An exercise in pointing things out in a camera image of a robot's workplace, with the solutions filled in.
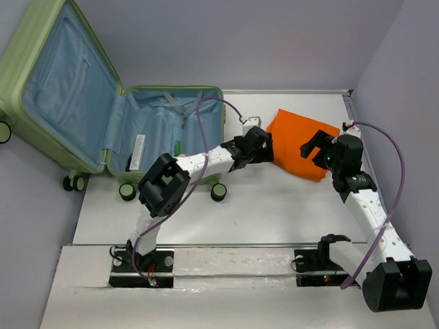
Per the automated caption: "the orange cloth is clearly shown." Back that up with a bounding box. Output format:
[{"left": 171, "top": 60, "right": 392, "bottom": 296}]
[{"left": 267, "top": 108, "right": 340, "bottom": 182}]

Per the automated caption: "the small green bottle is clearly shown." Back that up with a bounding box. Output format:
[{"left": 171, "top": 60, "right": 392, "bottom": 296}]
[{"left": 174, "top": 141, "right": 180, "bottom": 156}]

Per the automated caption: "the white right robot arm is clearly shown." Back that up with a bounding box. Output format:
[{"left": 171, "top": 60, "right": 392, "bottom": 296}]
[{"left": 300, "top": 127, "right": 433, "bottom": 313}]

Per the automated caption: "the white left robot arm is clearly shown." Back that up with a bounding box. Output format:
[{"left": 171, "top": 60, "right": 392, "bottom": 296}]
[{"left": 127, "top": 126, "right": 274, "bottom": 271}]

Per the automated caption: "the green hard-shell suitcase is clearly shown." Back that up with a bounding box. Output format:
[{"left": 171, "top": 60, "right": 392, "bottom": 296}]
[{"left": 1, "top": 1, "right": 226, "bottom": 201}]

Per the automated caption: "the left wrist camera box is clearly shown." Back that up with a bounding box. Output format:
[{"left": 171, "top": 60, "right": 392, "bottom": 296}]
[{"left": 242, "top": 116, "right": 261, "bottom": 136}]

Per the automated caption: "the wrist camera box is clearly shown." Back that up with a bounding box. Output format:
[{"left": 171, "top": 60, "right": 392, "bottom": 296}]
[
  {"left": 342, "top": 121, "right": 361, "bottom": 138},
  {"left": 242, "top": 116, "right": 261, "bottom": 136}
]

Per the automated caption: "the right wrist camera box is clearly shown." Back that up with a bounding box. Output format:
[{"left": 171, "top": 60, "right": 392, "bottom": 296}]
[{"left": 342, "top": 121, "right": 361, "bottom": 138}]

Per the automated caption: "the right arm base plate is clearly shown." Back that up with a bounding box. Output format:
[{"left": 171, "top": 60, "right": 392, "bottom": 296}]
[{"left": 290, "top": 248, "right": 348, "bottom": 287}]

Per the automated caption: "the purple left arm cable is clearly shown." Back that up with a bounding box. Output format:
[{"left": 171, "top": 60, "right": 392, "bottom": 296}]
[{"left": 132, "top": 97, "right": 250, "bottom": 285}]

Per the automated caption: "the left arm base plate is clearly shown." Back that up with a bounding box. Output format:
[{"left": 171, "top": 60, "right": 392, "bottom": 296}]
[{"left": 108, "top": 246, "right": 174, "bottom": 289}]

